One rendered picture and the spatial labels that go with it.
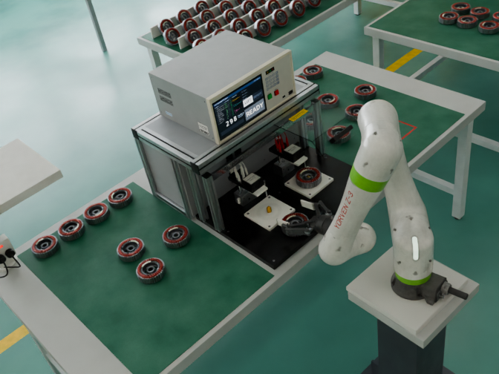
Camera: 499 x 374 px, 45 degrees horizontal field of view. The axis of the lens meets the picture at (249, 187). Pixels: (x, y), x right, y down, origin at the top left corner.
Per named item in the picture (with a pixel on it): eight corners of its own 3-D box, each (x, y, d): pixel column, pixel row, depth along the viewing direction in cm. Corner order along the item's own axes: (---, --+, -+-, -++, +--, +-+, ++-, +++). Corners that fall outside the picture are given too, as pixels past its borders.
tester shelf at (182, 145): (319, 93, 259) (318, 84, 256) (200, 175, 228) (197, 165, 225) (249, 67, 287) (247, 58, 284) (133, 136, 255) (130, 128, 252)
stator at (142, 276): (171, 273, 235) (169, 266, 233) (147, 289, 231) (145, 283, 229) (157, 258, 243) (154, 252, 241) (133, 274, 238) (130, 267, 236)
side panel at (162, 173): (196, 216, 259) (179, 156, 239) (191, 220, 258) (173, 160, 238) (157, 191, 277) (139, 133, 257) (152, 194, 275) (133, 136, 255)
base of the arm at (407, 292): (474, 291, 205) (475, 278, 201) (454, 320, 197) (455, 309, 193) (403, 263, 220) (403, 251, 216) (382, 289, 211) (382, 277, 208)
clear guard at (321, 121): (363, 128, 246) (362, 116, 242) (324, 158, 235) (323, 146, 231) (304, 105, 266) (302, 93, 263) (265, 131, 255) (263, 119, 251)
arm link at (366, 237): (382, 251, 213) (382, 222, 209) (359, 263, 205) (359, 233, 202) (352, 240, 223) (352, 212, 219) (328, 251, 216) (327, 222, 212)
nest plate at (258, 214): (295, 211, 249) (295, 208, 249) (269, 231, 242) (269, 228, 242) (269, 197, 259) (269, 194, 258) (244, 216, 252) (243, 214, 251)
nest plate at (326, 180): (333, 180, 261) (333, 178, 260) (310, 199, 254) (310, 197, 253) (307, 168, 270) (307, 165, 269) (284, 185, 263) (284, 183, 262)
